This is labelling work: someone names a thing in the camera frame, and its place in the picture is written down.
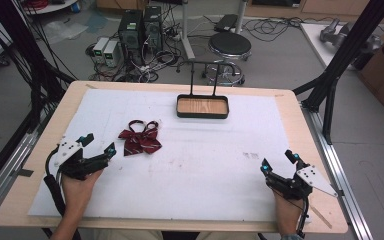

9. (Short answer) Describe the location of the grey metal device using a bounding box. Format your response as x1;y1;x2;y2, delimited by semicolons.
319;18;383;54

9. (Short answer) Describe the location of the aluminium rail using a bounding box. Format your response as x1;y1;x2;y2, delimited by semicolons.
301;103;375;240
0;109;53;225

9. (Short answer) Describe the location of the white foam board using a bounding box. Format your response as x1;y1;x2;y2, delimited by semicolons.
28;88;313;223

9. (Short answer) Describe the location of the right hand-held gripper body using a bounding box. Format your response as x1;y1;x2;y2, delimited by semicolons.
264;161;339;201

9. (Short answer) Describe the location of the black metal frame stand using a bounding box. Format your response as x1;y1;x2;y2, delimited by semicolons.
0;0;76;198
293;0;384;145

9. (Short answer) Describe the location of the grey bench power supply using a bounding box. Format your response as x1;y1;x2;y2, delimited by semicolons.
92;37;110;64
103;39;120;68

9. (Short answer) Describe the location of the round white table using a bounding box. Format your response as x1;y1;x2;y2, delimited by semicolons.
22;0;82;16

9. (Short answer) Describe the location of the black stand with wooden tray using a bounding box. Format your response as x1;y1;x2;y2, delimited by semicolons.
175;59;242;120

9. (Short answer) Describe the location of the dark red striped bow tie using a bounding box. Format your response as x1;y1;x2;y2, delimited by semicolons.
117;119;163;157

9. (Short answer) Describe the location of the person's left hand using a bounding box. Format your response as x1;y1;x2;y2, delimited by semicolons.
60;168;105;222

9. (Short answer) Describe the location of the thin wooden stick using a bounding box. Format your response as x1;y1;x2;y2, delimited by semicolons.
308;204;334;230

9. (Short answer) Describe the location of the black tape strip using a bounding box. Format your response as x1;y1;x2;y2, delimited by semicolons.
15;168;35;178

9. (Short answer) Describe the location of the black computer tower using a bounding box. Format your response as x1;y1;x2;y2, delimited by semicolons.
143;5;165;53
117;9;145;66

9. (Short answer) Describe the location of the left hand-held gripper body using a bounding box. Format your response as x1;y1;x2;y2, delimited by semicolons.
52;139;111;182

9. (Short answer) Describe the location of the thick black sleeved cable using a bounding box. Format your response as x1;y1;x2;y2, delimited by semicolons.
43;146;83;240

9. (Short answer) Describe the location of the person's right hand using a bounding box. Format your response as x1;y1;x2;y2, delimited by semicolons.
272;189;306;235

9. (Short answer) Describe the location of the black round stool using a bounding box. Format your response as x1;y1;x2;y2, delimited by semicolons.
201;32;253;87

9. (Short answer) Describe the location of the tangle of floor cables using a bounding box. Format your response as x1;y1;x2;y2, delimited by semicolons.
84;43;188;84
241;16;338;43

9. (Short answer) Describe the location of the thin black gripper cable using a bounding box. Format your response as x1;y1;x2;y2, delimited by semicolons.
295;195;311;240

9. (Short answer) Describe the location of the flat black box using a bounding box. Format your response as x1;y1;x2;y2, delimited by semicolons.
213;13;240;34

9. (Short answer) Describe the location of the white desk leg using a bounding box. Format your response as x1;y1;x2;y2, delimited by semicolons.
179;0;197;61
234;0;250;35

